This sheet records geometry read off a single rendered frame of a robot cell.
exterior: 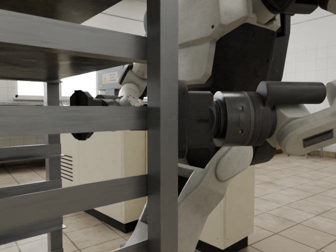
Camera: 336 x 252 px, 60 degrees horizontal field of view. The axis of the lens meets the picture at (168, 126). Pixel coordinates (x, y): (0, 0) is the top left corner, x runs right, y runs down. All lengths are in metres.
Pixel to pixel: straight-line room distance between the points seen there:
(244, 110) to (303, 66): 5.90
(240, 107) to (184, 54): 0.34
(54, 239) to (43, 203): 0.50
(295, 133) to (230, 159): 0.27
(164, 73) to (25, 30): 0.16
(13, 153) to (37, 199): 0.42
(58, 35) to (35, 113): 0.09
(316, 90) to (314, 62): 5.75
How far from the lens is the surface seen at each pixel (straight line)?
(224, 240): 1.80
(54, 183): 0.79
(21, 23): 0.33
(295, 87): 0.47
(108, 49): 0.36
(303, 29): 6.46
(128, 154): 2.04
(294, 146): 0.48
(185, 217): 0.69
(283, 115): 0.47
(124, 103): 0.88
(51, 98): 0.77
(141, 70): 1.09
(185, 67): 0.74
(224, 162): 0.69
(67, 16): 0.55
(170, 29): 0.38
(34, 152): 0.76
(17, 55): 0.42
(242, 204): 1.87
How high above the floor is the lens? 0.88
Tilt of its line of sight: 3 degrees down
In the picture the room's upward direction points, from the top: straight up
